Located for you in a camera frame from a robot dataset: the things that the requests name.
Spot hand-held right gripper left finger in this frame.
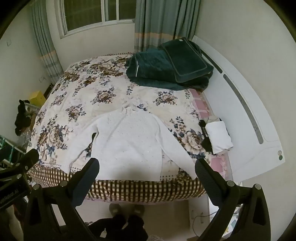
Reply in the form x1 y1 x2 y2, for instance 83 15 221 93
22 158 100 241

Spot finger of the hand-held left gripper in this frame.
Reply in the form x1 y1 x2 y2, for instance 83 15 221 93
0 148 40 186

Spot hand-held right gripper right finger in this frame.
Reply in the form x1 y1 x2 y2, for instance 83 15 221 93
195 158 271 241

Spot white knit sweater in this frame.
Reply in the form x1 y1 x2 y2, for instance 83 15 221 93
62 107 199 181

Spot green plastic rack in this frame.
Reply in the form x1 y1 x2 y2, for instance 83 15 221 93
0 137 23 163

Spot black folded garment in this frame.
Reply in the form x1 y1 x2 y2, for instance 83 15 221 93
199 119 215 153

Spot grey slipper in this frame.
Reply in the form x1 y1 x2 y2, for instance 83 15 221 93
109 203 125 220
131 204 145 218

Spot black cloth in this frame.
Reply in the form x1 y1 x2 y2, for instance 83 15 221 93
14 100 31 136

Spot folded white garment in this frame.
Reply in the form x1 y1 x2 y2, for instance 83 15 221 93
205 120 234 154

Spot person's dark trouser legs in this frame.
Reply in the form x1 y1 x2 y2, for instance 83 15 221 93
88 213 148 241

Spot yellow box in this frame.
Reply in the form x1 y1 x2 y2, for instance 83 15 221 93
29 91 47 107

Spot white bed headboard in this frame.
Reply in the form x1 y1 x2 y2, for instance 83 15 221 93
191 35 286 181

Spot pink checked bed sheet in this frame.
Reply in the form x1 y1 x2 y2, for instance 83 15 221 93
188 89 233 183

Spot floral bed blanket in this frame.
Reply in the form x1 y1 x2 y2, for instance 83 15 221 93
28 52 208 203

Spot grey-green striped curtain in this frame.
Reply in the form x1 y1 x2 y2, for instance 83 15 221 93
30 0 64 85
134 0 201 52

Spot dark green pillow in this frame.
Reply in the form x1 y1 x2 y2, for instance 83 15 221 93
161 37 214 83

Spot dark green velvet garment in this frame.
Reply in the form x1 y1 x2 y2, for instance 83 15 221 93
126 47 210 93

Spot white framed window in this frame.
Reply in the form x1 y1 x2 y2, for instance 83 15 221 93
59 0 137 39

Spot thin floor cable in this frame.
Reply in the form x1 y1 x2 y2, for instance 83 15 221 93
192 214 219 237

